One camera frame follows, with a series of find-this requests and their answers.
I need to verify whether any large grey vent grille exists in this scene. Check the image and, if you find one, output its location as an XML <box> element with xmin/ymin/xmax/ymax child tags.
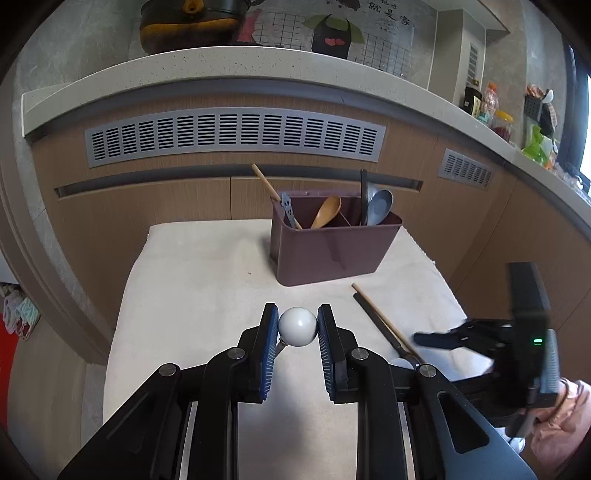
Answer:
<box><xmin>84</xmin><ymin>107</ymin><xmax>386</xmax><ymax>168</ymax></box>

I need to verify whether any white round-headed spoon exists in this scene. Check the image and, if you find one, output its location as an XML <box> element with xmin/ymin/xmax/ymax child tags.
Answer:
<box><xmin>276</xmin><ymin>307</ymin><xmax>318</xmax><ymax>355</ymax></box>

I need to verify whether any maroon plastic utensil holder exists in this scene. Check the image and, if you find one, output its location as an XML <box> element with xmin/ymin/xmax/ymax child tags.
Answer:
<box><xmin>270</xmin><ymin>191</ymin><xmax>403</xmax><ymax>287</ymax></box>

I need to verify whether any white towel table cover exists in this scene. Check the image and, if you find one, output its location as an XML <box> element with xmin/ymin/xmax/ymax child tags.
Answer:
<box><xmin>103</xmin><ymin>220</ymin><xmax>465</xmax><ymax>479</ymax></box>

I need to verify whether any small grey vent grille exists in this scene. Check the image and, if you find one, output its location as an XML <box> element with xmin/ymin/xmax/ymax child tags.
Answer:
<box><xmin>438</xmin><ymin>149</ymin><xmax>494</xmax><ymax>189</ymax></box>

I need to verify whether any dark soy sauce bottle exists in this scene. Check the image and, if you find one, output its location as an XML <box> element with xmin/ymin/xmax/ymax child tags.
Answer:
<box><xmin>462</xmin><ymin>86</ymin><xmax>482</xmax><ymax>118</ymax></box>

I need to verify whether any black wok with orange handle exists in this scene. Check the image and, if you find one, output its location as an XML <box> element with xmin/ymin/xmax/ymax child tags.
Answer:
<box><xmin>139</xmin><ymin>0</ymin><xmax>252</xmax><ymax>54</ymax></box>

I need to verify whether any metal smiley spoon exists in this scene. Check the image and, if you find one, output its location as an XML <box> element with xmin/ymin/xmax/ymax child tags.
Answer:
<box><xmin>280</xmin><ymin>192</ymin><xmax>300</xmax><ymax>229</ymax></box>

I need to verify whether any wooden spoon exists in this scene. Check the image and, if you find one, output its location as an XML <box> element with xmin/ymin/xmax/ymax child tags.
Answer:
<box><xmin>311</xmin><ymin>195</ymin><xmax>342</xmax><ymax>230</ymax></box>

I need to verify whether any green plastic bag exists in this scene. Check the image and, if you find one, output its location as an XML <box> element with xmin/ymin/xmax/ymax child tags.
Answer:
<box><xmin>521</xmin><ymin>125</ymin><xmax>557</xmax><ymax>170</ymax></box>

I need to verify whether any white ceramic spoon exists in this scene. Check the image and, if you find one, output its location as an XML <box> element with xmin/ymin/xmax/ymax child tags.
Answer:
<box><xmin>391</xmin><ymin>356</ymin><xmax>421</xmax><ymax>370</ymax></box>

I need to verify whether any yellow-lid chili jar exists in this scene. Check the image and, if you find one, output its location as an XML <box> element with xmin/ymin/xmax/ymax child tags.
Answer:
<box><xmin>492</xmin><ymin>110</ymin><xmax>514</xmax><ymax>142</ymax></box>

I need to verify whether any orange-cap drink bottle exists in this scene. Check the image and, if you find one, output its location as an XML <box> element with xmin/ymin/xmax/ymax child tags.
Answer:
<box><xmin>479</xmin><ymin>82</ymin><xmax>499</xmax><ymax>126</ymax></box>

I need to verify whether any red floor mat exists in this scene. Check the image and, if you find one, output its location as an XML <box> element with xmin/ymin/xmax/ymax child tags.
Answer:
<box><xmin>0</xmin><ymin>323</ymin><xmax>19</xmax><ymax>430</ymax></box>

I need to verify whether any person's hand in pink sleeve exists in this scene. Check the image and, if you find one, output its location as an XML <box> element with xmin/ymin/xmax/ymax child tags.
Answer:
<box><xmin>531</xmin><ymin>378</ymin><xmax>590</xmax><ymax>474</ymax></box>

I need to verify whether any black wall utensil rack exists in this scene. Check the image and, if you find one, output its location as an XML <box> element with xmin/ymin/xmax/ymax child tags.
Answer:
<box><xmin>524</xmin><ymin>84</ymin><xmax>558</xmax><ymax>138</ymax></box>

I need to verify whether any wooden chopstick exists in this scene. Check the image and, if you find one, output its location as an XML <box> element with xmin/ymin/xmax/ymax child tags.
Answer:
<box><xmin>352</xmin><ymin>283</ymin><xmax>425</xmax><ymax>365</ymax></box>
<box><xmin>250</xmin><ymin>164</ymin><xmax>280</xmax><ymax>203</ymax></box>

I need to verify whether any black soup spoon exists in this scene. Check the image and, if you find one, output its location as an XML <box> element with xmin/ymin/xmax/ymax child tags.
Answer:
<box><xmin>360</xmin><ymin>169</ymin><xmax>369</xmax><ymax>226</ymax></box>

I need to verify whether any dark translucent long spoon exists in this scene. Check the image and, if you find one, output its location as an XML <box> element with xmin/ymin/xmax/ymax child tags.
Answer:
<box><xmin>353</xmin><ymin>293</ymin><xmax>420</xmax><ymax>368</ymax></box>

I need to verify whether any crumpled cloth on floor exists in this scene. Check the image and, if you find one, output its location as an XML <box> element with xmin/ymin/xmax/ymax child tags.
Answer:
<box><xmin>2</xmin><ymin>285</ymin><xmax>40</xmax><ymax>340</ymax></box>

